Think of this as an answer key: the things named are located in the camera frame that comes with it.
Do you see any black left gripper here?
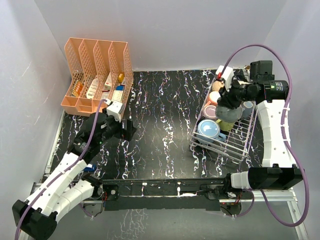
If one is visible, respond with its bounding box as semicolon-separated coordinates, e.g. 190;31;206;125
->
97;108;137;144

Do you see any light pink mug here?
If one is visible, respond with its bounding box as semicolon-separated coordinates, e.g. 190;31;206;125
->
205;91;221;106

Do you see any tan glazed round mug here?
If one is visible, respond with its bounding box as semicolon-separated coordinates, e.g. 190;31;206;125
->
211;80;224;92

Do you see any small white cup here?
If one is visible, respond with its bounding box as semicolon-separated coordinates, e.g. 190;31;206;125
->
241;101;254;119

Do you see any dark grey round mug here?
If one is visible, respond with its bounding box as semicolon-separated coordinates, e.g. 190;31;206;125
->
215;105;243;123

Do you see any purple ceramic mug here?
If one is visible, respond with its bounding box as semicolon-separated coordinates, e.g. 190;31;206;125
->
202;105;218;121

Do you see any yellow-green ceramic mug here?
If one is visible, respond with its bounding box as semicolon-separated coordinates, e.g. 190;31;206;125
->
216;119;235;132

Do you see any light blue ceramic mug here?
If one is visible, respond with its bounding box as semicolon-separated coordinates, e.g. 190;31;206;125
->
196;119;227;145

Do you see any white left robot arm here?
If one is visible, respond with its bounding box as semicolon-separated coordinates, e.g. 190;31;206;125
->
12;112;137;240

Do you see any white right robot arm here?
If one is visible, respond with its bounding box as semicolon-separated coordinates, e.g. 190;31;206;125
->
215;60;303;199

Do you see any white printed flat box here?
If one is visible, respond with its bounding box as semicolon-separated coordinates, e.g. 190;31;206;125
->
111;90;124;102

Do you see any blue white small box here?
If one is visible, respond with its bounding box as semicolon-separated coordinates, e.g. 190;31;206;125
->
115;84;126;91

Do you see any white red medicine box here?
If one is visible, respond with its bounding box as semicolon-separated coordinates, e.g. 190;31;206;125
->
102;73;113;92

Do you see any yellow small bottle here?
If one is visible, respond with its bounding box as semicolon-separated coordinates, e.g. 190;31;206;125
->
117;73;125;84

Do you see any blue stapler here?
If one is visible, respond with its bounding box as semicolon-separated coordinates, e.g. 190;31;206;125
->
83;163;97;172

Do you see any white labelled box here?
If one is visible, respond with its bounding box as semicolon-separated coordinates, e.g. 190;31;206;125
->
86;77;99;99

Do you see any pink plastic file organizer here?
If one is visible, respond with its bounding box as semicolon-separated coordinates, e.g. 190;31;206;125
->
61;37;134;117

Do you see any orange red packet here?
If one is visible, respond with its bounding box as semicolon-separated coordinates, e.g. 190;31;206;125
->
71;81;84;98

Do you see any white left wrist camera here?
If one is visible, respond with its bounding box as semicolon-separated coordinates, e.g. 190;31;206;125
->
106;99;124;123

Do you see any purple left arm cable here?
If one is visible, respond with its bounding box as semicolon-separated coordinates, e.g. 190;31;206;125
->
14;98;111;240

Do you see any white wire dish rack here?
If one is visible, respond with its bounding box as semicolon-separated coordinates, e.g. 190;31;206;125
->
189;79;257;165

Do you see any black front mounting rail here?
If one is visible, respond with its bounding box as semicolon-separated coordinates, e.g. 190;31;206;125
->
81;173;253;211

